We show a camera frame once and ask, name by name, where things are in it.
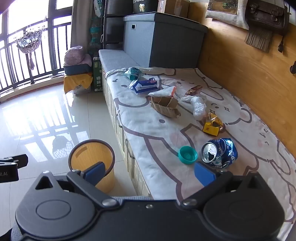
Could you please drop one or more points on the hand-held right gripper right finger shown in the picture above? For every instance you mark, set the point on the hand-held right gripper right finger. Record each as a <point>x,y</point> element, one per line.
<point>203,174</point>

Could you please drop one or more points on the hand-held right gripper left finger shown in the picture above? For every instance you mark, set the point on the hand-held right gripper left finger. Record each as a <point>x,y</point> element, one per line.
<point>96,173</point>

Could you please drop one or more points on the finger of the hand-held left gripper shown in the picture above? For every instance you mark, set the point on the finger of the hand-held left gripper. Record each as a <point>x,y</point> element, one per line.
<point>20,161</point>

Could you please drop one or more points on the wood-look bin with brown rim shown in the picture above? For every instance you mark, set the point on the wood-look bin with brown rim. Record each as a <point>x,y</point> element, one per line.
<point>81,162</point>

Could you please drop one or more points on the teal plastic lid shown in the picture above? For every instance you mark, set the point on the teal plastic lid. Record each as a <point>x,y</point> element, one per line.
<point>187,155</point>

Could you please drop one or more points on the crushed blue drink can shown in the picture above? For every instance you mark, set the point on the crushed blue drink can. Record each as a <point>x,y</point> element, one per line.
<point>225,151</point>

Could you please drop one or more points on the yellow carton box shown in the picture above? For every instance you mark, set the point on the yellow carton box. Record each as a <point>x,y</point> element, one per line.
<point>210,128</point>

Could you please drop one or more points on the torn corrugated cardboard piece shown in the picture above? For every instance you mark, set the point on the torn corrugated cardboard piece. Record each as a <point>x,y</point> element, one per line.
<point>163,107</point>

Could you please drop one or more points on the brown snack wrapper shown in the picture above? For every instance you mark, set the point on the brown snack wrapper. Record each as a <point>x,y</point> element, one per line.
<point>194,90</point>

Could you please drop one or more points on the white wrapper with orange edge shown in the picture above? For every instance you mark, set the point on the white wrapper with orange edge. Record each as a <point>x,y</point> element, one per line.
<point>163,92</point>

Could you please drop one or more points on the blue and white snack packet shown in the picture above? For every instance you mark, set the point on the blue and white snack packet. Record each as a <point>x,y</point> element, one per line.
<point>144,86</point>

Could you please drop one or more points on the cream bench cabinet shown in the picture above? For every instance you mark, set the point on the cream bench cabinet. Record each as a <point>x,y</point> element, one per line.
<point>120,136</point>

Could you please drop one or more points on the printed blanket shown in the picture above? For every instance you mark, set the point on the printed blanket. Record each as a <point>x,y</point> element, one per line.
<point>161,136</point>

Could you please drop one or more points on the white sack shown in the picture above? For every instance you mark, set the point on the white sack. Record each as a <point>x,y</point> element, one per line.
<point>81,90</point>

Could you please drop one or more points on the yellow cloth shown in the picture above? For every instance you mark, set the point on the yellow cloth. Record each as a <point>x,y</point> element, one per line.
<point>76,80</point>

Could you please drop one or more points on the green carton box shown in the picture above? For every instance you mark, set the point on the green carton box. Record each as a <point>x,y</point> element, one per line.
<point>97,74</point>

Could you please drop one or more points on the teal plastic bag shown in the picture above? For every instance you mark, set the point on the teal plastic bag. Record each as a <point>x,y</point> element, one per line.
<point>134,73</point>

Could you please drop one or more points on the grey bench cushion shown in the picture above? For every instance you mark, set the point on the grey bench cushion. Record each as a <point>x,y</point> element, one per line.
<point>115,59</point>

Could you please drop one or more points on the black balcony railing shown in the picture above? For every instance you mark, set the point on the black balcony railing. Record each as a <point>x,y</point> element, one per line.
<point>49,46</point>

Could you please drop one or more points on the pink pillow bundle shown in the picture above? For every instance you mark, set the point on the pink pillow bundle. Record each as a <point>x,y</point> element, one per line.
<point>75,54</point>

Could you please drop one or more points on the hanging net basket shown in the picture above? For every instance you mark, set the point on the hanging net basket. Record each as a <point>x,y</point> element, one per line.
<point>29,39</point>

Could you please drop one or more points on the pack of water bottles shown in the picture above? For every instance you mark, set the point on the pack of water bottles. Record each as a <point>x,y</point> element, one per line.
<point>96,34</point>

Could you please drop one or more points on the grey storage box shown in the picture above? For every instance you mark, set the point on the grey storage box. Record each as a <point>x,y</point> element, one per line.
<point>171,39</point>

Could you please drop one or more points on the beige curtain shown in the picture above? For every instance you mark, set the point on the beige curtain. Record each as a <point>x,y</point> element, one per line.
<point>81,25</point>

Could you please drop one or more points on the black power plug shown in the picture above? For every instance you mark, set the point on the black power plug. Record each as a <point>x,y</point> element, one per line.
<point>281,46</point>

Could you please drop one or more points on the white printed pack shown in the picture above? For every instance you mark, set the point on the white printed pack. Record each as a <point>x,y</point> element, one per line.
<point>99,8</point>

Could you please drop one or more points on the beige printed pillow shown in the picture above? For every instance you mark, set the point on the beige printed pillow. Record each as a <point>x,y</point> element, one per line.
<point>226,10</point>

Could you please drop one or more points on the brown leather bag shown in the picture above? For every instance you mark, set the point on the brown leather bag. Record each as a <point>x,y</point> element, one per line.
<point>266,17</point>

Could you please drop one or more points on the brown cardboard box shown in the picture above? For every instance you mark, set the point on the brown cardboard box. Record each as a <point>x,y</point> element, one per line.
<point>174,7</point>

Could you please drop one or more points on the black printed box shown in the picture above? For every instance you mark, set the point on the black printed box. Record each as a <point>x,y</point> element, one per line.
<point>145,6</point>

